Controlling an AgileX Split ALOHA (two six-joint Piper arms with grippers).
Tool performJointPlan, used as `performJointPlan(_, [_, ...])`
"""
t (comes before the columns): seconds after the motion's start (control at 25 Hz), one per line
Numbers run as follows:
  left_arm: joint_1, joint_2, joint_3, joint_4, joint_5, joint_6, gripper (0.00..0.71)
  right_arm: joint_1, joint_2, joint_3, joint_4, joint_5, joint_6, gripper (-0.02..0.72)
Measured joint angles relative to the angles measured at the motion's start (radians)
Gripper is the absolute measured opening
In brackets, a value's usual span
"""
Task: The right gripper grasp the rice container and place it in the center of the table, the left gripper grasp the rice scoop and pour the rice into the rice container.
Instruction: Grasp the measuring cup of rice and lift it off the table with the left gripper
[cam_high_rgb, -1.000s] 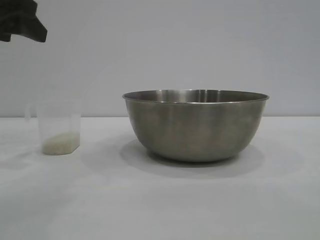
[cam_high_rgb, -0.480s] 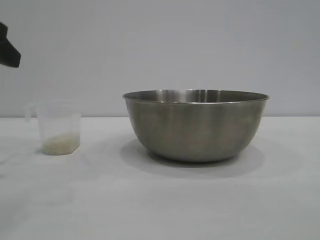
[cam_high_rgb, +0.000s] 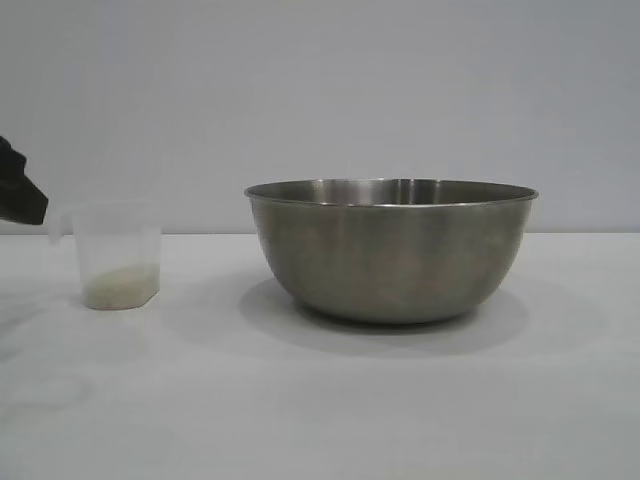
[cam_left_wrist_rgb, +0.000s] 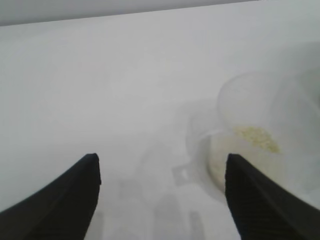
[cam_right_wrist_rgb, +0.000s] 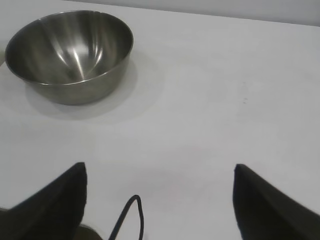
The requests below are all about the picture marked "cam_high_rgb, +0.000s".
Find clear plastic measuring cup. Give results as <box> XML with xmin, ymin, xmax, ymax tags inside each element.
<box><xmin>48</xmin><ymin>199</ymin><xmax>162</xmax><ymax>310</ymax></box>

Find stainless steel mixing bowl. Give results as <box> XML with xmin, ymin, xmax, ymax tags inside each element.
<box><xmin>243</xmin><ymin>178</ymin><xmax>540</xmax><ymax>325</ymax></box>

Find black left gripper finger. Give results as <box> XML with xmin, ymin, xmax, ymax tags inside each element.
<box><xmin>0</xmin><ymin>134</ymin><xmax>50</xmax><ymax>226</ymax></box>

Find white rice grains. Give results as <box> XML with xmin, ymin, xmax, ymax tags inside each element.
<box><xmin>83</xmin><ymin>263</ymin><xmax>160</xmax><ymax>310</ymax></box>

